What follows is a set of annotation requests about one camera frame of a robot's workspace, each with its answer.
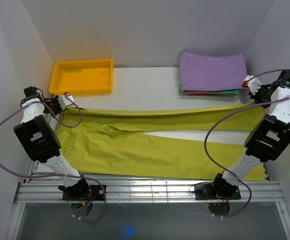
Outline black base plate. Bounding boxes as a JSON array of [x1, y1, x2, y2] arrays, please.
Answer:
[[61, 184, 107, 202], [193, 182, 241, 200]]

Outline folded purple trousers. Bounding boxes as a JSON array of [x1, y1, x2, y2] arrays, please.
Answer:
[[179, 51, 248, 93]]

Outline folded red garment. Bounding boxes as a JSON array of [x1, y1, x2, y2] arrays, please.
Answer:
[[185, 92, 221, 96]]

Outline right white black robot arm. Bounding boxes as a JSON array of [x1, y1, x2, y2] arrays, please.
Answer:
[[210, 69, 290, 199]]

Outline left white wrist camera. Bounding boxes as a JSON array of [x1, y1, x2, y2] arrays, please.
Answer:
[[56, 92, 75, 111]]

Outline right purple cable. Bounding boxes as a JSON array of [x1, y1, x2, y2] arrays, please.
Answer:
[[184, 69, 290, 219]]

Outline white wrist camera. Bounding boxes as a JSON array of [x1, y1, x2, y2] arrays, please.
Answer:
[[242, 75, 263, 96], [56, 92, 75, 111]]

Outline folded green garment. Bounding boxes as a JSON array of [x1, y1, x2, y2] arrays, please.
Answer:
[[178, 77, 240, 96]]

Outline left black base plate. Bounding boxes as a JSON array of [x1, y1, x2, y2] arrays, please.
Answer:
[[61, 184, 107, 202]]

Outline yellow plastic tray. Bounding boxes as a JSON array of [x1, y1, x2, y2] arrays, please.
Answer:
[[49, 59, 114, 96]]

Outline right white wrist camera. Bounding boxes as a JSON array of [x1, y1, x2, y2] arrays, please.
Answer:
[[242, 75, 263, 96]]

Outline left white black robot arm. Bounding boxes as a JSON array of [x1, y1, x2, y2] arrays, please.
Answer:
[[13, 86, 92, 201]]

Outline purple cable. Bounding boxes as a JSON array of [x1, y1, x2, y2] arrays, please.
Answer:
[[184, 69, 290, 219], [0, 96, 108, 224]]

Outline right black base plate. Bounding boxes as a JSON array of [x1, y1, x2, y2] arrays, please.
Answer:
[[193, 182, 241, 200]]

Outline aluminium rail frame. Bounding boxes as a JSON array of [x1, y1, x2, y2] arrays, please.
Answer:
[[6, 163, 290, 240]]

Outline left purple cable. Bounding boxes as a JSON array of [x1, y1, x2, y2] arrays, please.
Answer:
[[0, 96, 108, 224]]

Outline yellow-green trousers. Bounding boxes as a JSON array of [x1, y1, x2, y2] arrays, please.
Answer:
[[56, 104, 266, 180]]

